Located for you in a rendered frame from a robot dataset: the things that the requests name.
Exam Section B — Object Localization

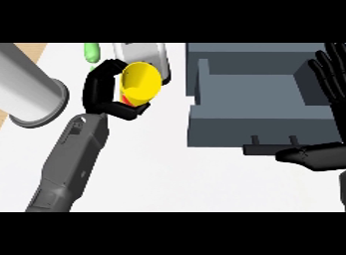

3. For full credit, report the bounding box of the green vegetable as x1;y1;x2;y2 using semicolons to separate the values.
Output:
83;42;102;64

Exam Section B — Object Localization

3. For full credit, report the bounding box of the grey open drawer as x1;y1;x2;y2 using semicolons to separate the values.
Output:
183;42;346;148

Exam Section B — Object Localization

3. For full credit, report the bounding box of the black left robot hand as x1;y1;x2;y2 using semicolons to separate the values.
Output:
81;58;152;122

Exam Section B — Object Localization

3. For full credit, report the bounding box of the dark drawer handle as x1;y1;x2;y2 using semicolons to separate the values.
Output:
241;134;309;156

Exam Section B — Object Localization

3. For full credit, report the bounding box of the white appliance with dark edge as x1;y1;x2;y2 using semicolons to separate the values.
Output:
112;42;173;86

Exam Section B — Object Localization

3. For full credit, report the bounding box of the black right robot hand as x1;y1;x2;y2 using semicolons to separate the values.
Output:
274;42;346;172

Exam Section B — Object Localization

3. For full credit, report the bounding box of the large white cylinder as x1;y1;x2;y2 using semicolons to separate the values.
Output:
0;42;71;129

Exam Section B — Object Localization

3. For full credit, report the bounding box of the yellow cup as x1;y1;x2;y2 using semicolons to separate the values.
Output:
118;61;164;108

